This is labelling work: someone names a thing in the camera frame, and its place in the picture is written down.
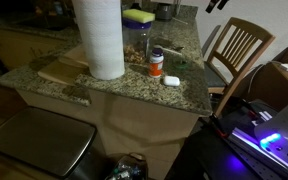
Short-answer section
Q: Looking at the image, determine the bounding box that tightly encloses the yellow sponge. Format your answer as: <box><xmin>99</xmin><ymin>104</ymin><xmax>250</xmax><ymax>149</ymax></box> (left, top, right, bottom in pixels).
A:
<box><xmin>122</xmin><ymin>8</ymin><xmax>156</xmax><ymax>24</ymax></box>

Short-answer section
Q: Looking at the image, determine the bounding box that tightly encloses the clear jar purple lid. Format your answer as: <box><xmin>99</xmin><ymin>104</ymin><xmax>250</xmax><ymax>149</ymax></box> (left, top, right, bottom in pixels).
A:
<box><xmin>121</xmin><ymin>18</ymin><xmax>153</xmax><ymax>65</ymax></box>

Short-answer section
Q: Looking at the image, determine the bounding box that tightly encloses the white thin stick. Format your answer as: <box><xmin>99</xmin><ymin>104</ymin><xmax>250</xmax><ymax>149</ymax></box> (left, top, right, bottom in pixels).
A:
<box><xmin>173</xmin><ymin>17</ymin><xmax>189</xmax><ymax>26</ymax></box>

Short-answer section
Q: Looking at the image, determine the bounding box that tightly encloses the wooden chair grey seat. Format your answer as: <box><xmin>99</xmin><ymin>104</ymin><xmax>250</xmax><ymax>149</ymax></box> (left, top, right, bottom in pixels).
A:
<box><xmin>202</xmin><ymin>17</ymin><xmax>277</xmax><ymax>118</ymax></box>

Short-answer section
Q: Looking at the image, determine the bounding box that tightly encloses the metal spoon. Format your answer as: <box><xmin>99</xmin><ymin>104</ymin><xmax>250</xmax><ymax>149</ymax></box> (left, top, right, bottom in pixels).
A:
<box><xmin>163</xmin><ymin>45</ymin><xmax>185</xmax><ymax>52</ymax></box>

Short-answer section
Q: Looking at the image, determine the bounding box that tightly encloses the white plastic spoon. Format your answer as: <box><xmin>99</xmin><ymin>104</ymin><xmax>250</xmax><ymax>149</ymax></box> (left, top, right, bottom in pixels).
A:
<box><xmin>153</xmin><ymin>44</ymin><xmax>183</xmax><ymax>56</ymax></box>

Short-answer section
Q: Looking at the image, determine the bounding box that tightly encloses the white earbuds case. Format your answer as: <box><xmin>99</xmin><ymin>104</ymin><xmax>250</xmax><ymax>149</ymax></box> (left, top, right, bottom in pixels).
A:
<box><xmin>163</xmin><ymin>75</ymin><xmax>181</xmax><ymax>88</ymax></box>

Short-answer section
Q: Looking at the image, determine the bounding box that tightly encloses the brown cardboard box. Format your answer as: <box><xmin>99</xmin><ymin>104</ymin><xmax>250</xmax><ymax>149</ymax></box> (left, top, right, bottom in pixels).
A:
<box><xmin>247</xmin><ymin>44</ymin><xmax>288</xmax><ymax>113</ymax></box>

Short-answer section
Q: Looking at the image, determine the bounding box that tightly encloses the white paper towel roll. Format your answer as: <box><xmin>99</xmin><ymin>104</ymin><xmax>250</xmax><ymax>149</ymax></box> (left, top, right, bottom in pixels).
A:
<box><xmin>71</xmin><ymin>0</ymin><xmax>126</xmax><ymax>81</ymax></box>

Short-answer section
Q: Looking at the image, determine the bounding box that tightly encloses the aluminium robot mounting base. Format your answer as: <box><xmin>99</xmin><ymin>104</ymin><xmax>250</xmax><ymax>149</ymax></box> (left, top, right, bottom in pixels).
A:
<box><xmin>223</xmin><ymin>128</ymin><xmax>288</xmax><ymax>180</ymax></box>

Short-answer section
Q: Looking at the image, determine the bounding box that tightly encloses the black robot cart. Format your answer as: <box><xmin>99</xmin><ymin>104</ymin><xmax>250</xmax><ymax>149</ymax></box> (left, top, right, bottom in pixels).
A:
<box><xmin>165</xmin><ymin>126</ymin><xmax>255</xmax><ymax>180</ymax></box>

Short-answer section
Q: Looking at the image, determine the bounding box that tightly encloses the wooden cutting board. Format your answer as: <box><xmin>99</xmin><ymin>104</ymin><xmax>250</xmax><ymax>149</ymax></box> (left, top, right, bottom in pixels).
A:
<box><xmin>37</xmin><ymin>43</ymin><xmax>92</xmax><ymax>87</ymax></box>

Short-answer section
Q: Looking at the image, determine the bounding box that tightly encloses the stainless steel trash can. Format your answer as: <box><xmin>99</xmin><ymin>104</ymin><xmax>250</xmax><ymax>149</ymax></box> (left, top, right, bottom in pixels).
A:
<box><xmin>0</xmin><ymin>105</ymin><xmax>98</xmax><ymax>180</ymax></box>

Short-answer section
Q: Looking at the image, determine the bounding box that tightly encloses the white charger cable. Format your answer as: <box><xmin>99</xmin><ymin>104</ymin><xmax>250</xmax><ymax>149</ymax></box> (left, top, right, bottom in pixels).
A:
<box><xmin>248</xmin><ymin>60</ymin><xmax>288</xmax><ymax>96</ymax></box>

